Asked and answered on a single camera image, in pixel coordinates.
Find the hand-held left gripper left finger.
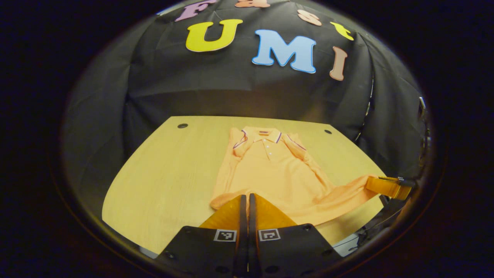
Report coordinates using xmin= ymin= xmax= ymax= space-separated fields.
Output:
xmin=154 ymin=194 xmax=248 ymax=278

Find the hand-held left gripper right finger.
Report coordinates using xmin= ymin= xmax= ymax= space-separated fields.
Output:
xmin=249 ymin=193 xmax=344 ymax=278

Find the orange T-shirt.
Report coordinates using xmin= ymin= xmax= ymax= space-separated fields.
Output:
xmin=210 ymin=127 xmax=381 ymax=227

